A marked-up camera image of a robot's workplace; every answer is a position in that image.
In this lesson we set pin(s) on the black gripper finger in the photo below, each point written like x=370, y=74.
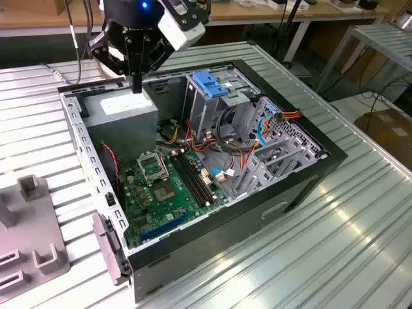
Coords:
x=120, y=67
x=156, y=58

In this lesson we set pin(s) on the metal disk bay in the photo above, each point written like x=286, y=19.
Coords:
x=283, y=167

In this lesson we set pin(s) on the blue plastic bay latch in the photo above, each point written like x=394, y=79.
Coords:
x=209, y=85

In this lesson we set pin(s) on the grey power supply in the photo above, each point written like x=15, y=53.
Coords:
x=122, y=138

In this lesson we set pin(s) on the grey metal drive cage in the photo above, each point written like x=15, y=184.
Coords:
x=206, y=112

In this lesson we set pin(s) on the wooden desk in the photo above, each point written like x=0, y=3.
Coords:
x=32, y=19

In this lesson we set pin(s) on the black case fan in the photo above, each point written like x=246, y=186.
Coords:
x=111, y=174

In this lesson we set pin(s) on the black RAM slot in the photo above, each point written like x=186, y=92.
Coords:
x=197, y=178
x=186, y=182
x=190, y=181
x=193, y=179

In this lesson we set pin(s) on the small white box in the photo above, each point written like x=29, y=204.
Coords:
x=278, y=4

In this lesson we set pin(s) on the green motherboard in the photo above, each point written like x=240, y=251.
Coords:
x=180, y=206

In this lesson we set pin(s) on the blue expansion slot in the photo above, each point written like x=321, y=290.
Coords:
x=164, y=227

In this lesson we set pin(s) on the grey parts rack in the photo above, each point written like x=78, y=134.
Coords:
x=29, y=225

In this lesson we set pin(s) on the grey case bezel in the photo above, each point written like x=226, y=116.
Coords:
x=107, y=251

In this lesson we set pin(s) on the black PC case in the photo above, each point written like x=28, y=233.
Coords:
x=225, y=231

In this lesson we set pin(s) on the small black device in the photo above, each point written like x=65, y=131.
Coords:
x=368, y=4

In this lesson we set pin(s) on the metal slat side table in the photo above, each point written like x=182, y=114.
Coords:
x=386, y=42

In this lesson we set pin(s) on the large brown cardboard box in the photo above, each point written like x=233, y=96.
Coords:
x=389, y=135

